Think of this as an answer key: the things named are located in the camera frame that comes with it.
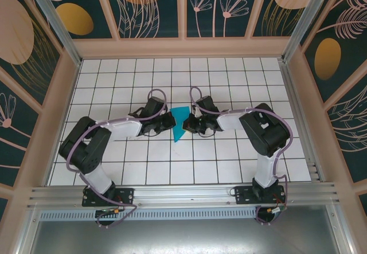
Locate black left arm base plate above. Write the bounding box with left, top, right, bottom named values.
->
left=82, top=187, right=135, bottom=208

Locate aluminium mounting rail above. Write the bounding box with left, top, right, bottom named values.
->
left=27, top=181, right=341, bottom=210

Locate small circuit board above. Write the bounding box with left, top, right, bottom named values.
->
left=96, top=207, right=124, bottom=218
left=265, top=206, right=288, bottom=217

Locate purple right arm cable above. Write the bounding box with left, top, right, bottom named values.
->
left=189, top=86, right=295, bottom=226

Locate grey metal sheet panel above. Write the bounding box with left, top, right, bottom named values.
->
left=17, top=205, right=353, bottom=254

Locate grey slotted cable duct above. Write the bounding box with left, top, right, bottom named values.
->
left=37, top=208, right=259, bottom=220

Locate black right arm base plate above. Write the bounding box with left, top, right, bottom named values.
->
left=234, top=185, right=287, bottom=206

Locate aluminium side rail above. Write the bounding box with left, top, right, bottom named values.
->
left=279, top=58, right=327, bottom=183

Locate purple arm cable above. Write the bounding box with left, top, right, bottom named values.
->
left=189, top=86, right=295, bottom=226
left=65, top=89, right=170, bottom=228

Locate blue cloth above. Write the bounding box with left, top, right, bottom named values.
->
left=169, top=105, right=192, bottom=143

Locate aluminium frame post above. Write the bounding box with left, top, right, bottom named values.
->
left=282, top=0, right=342, bottom=63
left=24, top=0, right=83, bottom=66

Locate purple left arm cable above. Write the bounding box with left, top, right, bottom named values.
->
left=65, top=89, right=170, bottom=228

